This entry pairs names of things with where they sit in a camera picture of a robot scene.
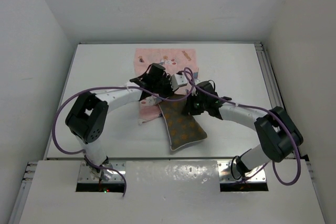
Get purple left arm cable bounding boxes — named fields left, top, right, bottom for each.
left=52, top=67, right=200, bottom=198

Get aluminium table edge rail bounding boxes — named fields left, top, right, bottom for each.
left=254, top=41, right=300, bottom=159

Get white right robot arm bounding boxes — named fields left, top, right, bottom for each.
left=184, top=81, right=303, bottom=182

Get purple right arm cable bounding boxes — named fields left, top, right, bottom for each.
left=183, top=67, right=301, bottom=186

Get pink cartoon pillowcase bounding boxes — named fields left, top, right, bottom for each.
left=133, top=48, right=199, bottom=125

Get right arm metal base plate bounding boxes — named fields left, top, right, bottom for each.
left=217, top=161, right=268, bottom=183

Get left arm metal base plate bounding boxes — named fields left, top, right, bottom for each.
left=78, top=161, right=126, bottom=184

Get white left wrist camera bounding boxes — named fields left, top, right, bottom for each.
left=171, top=73, right=188, bottom=92

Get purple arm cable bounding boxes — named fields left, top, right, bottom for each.
left=52, top=67, right=200, bottom=198
left=183, top=67, right=301, bottom=186

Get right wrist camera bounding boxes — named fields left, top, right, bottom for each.
left=185, top=79, right=201, bottom=96

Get white front cover panel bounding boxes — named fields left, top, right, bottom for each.
left=20, top=161, right=324, bottom=223

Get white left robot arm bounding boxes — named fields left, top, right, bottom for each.
left=65, top=63, right=179, bottom=166

